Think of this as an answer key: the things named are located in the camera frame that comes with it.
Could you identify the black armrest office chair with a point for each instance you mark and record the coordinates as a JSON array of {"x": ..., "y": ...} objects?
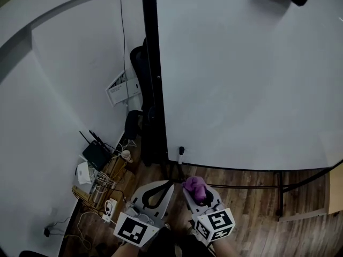
[{"x": 136, "y": 60}]

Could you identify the large whiteboard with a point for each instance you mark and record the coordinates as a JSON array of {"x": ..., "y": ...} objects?
[{"x": 241, "y": 76}]

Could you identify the white wall box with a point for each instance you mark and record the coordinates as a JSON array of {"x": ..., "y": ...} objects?
[{"x": 120, "y": 90}]

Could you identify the white power strip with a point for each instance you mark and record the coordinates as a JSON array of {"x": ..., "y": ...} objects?
[{"x": 111, "y": 206}]

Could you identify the person's black trousers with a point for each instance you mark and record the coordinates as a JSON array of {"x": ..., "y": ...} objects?
[{"x": 182, "y": 245}]

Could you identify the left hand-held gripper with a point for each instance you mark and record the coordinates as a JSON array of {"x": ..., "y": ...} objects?
[{"x": 131, "y": 229}]

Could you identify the black router with antennas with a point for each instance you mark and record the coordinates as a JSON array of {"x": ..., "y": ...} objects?
[{"x": 95, "y": 155}]

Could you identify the grey sneaker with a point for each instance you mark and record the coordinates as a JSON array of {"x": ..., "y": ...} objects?
[
  {"x": 167, "y": 226},
  {"x": 191, "y": 230}
]

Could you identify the black plug adapter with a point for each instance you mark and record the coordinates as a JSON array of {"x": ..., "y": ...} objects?
[{"x": 47, "y": 231}]

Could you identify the white network device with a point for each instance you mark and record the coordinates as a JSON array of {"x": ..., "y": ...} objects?
[{"x": 84, "y": 173}]

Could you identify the purple microfibre cloth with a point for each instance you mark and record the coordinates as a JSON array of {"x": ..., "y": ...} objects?
[{"x": 195, "y": 187}]

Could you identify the paper cup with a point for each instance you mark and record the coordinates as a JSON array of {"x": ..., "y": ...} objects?
[{"x": 126, "y": 156}]

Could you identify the stack of cardboard boxes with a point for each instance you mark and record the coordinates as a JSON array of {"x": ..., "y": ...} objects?
[{"x": 122, "y": 174}]

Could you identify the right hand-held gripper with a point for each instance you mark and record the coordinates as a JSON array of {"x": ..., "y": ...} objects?
[{"x": 217, "y": 223}]

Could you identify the light wooden table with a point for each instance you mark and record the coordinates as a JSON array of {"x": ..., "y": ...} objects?
[{"x": 336, "y": 191}]

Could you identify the person's right forearm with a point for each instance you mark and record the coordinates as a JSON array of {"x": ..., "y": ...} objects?
[{"x": 226, "y": 249}]

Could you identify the white whiteboard marker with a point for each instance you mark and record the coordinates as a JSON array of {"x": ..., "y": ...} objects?
[{"x": 181, "y": 157}]

